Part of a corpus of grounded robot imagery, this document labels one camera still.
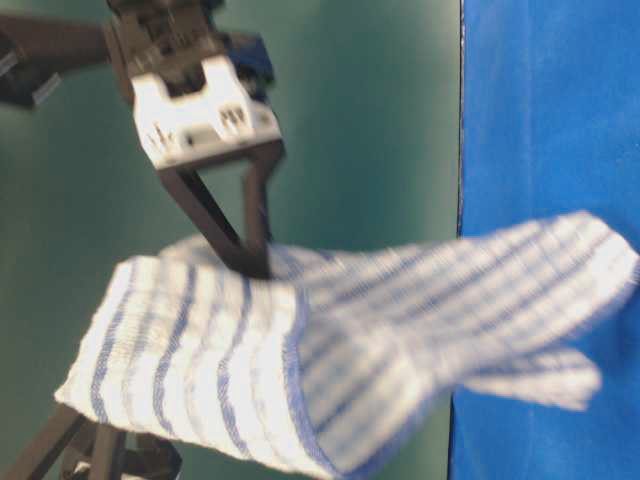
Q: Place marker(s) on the green backdrop sheet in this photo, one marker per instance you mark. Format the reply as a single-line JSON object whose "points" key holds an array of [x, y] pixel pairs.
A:
{"points": [[367, 97]]}

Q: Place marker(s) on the white blue striped towel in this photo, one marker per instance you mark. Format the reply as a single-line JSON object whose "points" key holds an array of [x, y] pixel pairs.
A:
{"points": [[325, 368]]}

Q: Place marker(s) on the blue table cloth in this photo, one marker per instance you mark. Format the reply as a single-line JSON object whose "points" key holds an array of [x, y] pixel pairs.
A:
{"points": [[551, 124]]}

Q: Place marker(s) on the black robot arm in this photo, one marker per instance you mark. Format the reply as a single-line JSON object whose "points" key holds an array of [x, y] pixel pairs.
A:
{"points": [[36, 51]]}

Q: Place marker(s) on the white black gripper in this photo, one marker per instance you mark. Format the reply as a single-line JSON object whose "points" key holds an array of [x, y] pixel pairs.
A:
{"points": [[198, 93]]}

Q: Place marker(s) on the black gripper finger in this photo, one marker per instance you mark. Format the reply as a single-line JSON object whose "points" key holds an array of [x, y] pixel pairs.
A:
{"points": [[40, 454], [108, 453]]}

